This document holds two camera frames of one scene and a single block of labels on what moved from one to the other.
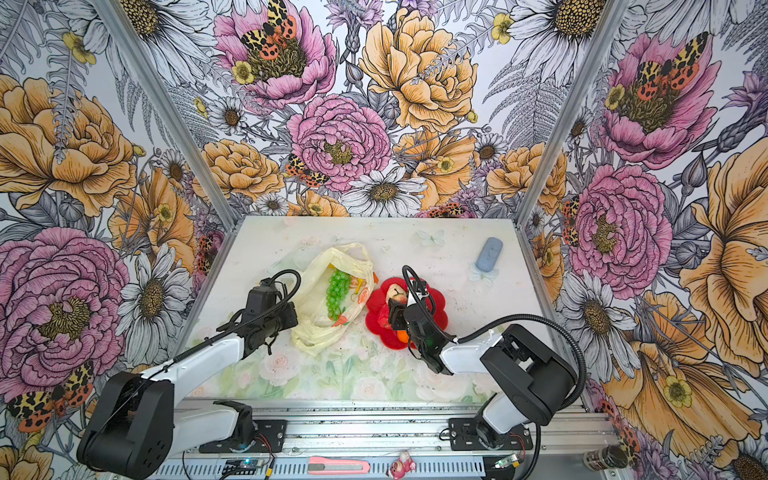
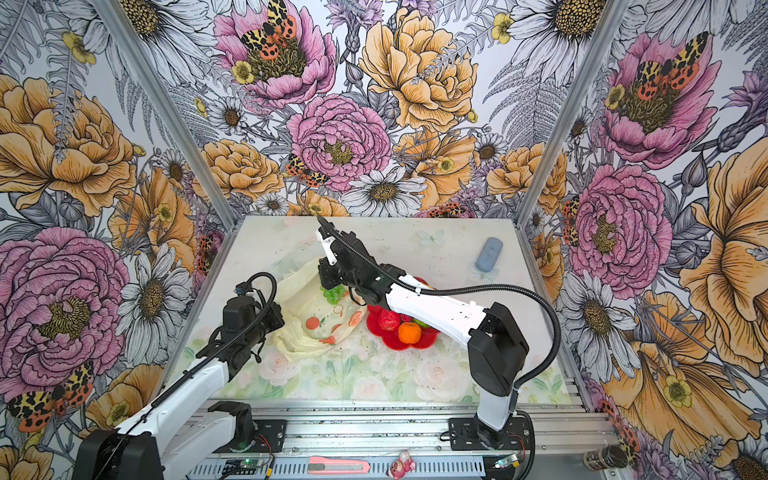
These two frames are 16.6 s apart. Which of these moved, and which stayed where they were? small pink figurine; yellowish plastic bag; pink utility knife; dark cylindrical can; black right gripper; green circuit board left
Moved: yellowish plastic bag; black right gripper
Stayed: pink utility knife; dark cylindrical can; green circuit board left; small pink figurine
